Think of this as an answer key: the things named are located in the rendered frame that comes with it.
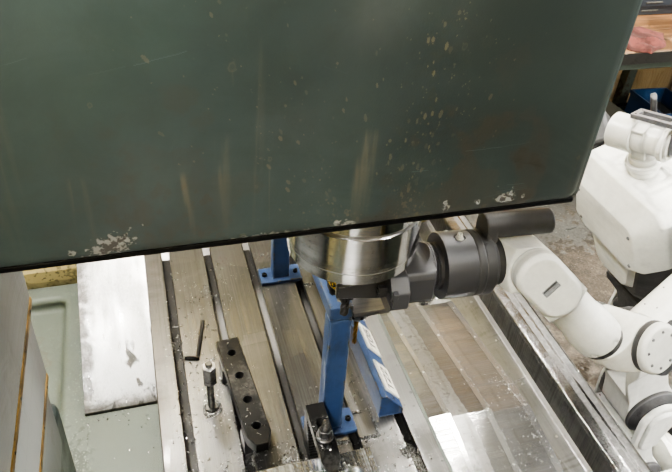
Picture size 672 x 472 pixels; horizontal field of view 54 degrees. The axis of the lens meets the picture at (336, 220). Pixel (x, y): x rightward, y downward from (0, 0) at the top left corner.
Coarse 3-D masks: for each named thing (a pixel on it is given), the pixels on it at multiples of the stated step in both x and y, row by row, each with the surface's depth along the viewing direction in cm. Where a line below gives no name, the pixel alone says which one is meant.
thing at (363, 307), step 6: (354, 300) 110; (360, 300) 110; (366, 300) 110; (372, 300) 110; (378, 300) 110; (354, 306) 109; (360, 306) 109; (366, 306) 109; (372, 306) 109; (378, 306) 109; (354, 312) 108; (360, 312) 108; (366, 312) 108; (372, 312) 108; (378, 312) 108; (384, 312) 109
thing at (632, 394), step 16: (608, 368) 171; (608, 384) 174; (624, 384) 168; (640, 384) 162; (656, 384) 164; (608, 400) 178; (624, 400) 168; (640, 400) 167; (656, 400) 166; (624, 416) 170; (640, 416) 167
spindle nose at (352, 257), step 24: (288, 240) 78; (312, 240) 73; (336, 240) 71; (360, 240) 71; (384, 240) 72; (408, 240) 74; (312, 264) 75; (336, 264) 73; (360, 264) 73; (384, 264) 74; (408, 264) 78
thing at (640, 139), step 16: (608, 128) 121; (624, 128) 119; (640, 128) 118; (656, 128) 117; (608, 144) 123; (624, 144) 119; (640, 144) 118; (656, 144) 115; (640, 160) 121; (656, 160) 121
